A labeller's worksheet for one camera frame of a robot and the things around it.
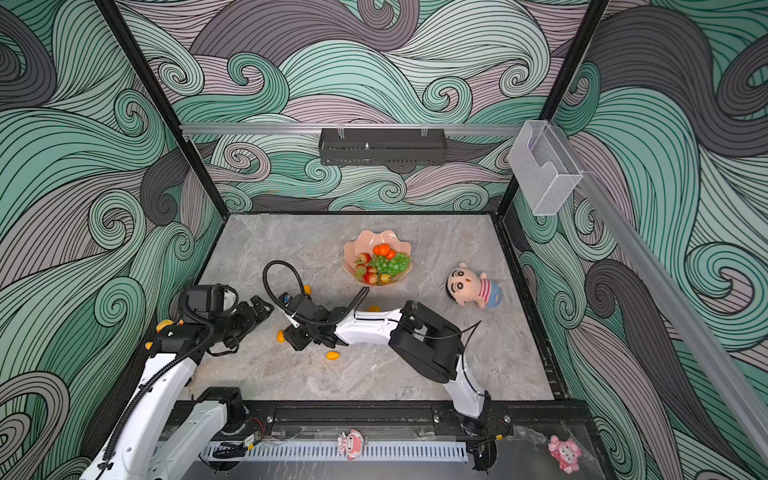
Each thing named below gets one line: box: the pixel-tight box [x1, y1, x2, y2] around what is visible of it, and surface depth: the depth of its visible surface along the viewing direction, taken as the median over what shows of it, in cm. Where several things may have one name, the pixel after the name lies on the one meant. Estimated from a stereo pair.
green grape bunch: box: [368, 253, 411, 277], surface depth 99 cm
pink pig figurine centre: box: [337, 428, 365, 461], surface depth 69 cm
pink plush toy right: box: [548, 435, 583, 475], surface depth 67 cm
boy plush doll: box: [446, 262, 503, 309], surface depth 92 cm
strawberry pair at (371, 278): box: [363, 271, 379, 285], surface depth 97 cm
